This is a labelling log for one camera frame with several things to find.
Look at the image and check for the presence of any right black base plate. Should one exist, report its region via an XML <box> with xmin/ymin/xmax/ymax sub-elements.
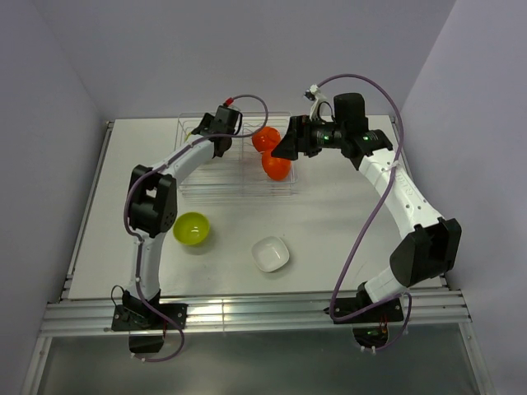
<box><xmin>334</xmin><ymin>297</ymin><xmax>405</xmax><ymax>349</ymax></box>

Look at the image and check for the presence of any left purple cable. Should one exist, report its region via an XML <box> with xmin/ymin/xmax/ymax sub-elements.
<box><xmin>123</xmin><ymin>94</ymin><xmax>269</xmax><ymax>363</ymax></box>

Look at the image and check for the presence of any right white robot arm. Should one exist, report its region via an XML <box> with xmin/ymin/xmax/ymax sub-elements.
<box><xmin>272</xmin><ymin>93</ymin><xmax>461</xmax><ymax>321</ymax></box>

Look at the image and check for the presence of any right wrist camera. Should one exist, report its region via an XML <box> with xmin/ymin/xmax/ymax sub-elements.
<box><xmin>304</xmin><ymin>84</ymin><xmax>329</xmax><ymax>120</ymax></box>

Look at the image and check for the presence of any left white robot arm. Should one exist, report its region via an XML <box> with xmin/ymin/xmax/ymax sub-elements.
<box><xmin>119</xmin><ymin>99</ymin><xmax>242</xmax><ymax>328</ymax></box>

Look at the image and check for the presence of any aluminium mounting rail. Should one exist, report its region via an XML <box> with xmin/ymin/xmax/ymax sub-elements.
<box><xmin>39</xmin><ymin>288</ymin><xmax>472</xmax><ymax>337</ymax></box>

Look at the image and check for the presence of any wire dish rack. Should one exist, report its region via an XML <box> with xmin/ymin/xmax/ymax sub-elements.
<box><xmin>175</xmin><ymin>112</ymin><xmax>297</xmax><ymax>202</ymax></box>

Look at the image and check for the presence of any white square bowl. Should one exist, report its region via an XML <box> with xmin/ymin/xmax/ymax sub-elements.
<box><xmin>251</xmin><ymin>236</ymin><xmax>290</xmax><ymax>272</ymax></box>

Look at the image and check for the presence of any green bowl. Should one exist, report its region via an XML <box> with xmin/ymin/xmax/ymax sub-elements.
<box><xmin>172</xmin><ymin>211</ymin><xmax>211</xmax><ymax>246</ymax></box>

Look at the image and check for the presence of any orange bowl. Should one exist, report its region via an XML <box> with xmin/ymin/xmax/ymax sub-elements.
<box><xmin>251</xmin><ymin>127</ymin><xmax>281</xmax><ymax>152</ymax></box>
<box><xmin>261</xmin><ymin>151</ymin><xmax>291</xmax><ymax>181</ymax></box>

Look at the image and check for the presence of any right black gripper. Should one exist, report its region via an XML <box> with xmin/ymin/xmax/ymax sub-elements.
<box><xmin>271</xmin><ymin>114</ymin><xmax>347</xmax><ymax>160</ymax></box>

